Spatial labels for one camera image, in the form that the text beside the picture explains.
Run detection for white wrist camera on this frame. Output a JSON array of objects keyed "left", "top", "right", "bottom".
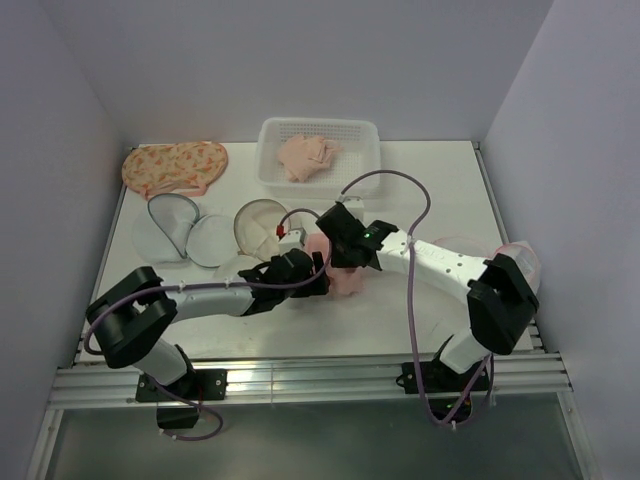
[
  {"left": 278, "top": 228, "right": 307, "bottom": 256},
  {"left": 338, "top": 196, "right": 365, "bottom": 223}
]

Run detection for grey-trimmed white laundry bag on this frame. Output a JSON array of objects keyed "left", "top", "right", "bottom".
[{"left": 131, "top": 193, "right": 238, "bottom": 269}]

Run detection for pink-trimmed white laundry bag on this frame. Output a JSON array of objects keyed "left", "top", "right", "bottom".
[{"left": 430, "top": 235, "right": 542, "bottom": 291}]

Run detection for beige bra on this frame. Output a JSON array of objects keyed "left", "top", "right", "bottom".
[{"left": 277, "top": 134, "right": 342, "bottom": 182}]

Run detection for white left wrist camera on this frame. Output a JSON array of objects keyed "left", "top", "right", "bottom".
[{"left": 278, "top": 228, "right": 307, "bottom": 256}]

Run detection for white plastic laundry basket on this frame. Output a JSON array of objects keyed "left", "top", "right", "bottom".
[{"left": 255, "top": 117, "right": 381, "bottom": 199}]

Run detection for tan-trimmed white laundry bag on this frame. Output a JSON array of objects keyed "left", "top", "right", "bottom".
[{"left": 213, "top": 199, "right": 289, "bottom": 280}]

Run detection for floral orange laundry bag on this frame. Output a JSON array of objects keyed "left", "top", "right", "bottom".
[{"left": 121, "top": 141, "right": 229, "bottom": 200}]

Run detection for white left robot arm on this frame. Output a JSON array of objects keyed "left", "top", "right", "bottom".
[{"left": 84, "top": 248, "right": 330, "bottom": 399}]

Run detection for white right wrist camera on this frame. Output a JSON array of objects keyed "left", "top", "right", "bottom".
[{"left": 338, "top": 196, "right": 365, "bottom": 223}]

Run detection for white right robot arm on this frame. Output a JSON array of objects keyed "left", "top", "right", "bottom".
[{"left": 316, "top": 202, "right": 541, "bottom": 393}]

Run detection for pink bra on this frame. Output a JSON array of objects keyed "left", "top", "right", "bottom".
[{"left": 304, "top": 233, "right": 364, "bottom": 297}]

